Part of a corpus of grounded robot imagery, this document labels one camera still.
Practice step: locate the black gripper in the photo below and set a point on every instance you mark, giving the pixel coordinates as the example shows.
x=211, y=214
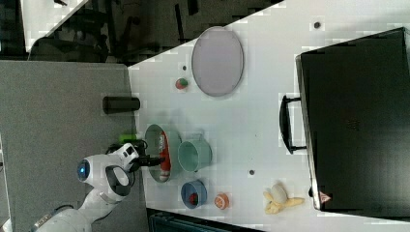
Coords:
x=139, y=157

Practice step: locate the red plush ketchup bottle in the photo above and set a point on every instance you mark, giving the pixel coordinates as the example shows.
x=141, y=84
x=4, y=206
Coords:
x=164, y=154

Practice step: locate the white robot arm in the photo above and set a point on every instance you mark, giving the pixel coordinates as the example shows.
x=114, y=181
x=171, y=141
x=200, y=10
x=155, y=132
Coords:
x=110, y=176

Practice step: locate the green strainer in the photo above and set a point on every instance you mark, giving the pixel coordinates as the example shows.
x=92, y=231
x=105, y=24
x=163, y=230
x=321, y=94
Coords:
x=152, y=135

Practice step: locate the blue bowl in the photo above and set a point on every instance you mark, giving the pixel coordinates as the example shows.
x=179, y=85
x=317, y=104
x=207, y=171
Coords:
x=194, y=187

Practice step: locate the red toy in bowl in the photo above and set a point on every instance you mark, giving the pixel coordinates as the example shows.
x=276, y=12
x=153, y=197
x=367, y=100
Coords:
x=193, y=199

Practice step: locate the dark blue crate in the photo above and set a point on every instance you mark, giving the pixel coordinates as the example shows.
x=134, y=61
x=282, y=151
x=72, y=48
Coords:
x=169, y=222

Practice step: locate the orange slice toy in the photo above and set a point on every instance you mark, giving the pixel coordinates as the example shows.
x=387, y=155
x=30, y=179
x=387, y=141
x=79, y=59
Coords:
x=221, y=201

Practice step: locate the plush strawberry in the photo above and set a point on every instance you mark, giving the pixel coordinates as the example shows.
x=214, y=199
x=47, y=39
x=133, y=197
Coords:
x=181, y=84

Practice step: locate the grey round plate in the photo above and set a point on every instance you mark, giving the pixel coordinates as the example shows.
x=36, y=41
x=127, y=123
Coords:
x=217, y=61

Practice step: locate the black toaster oven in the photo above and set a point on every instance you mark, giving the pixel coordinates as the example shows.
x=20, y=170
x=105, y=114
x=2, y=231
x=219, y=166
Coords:
x=355, y=100

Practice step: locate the green pot with handle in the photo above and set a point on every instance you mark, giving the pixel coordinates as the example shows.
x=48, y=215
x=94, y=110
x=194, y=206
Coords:
x=195, y=153

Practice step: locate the black cylinder post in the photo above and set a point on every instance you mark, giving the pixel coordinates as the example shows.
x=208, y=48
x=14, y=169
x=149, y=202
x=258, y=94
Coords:
x=111, y=105

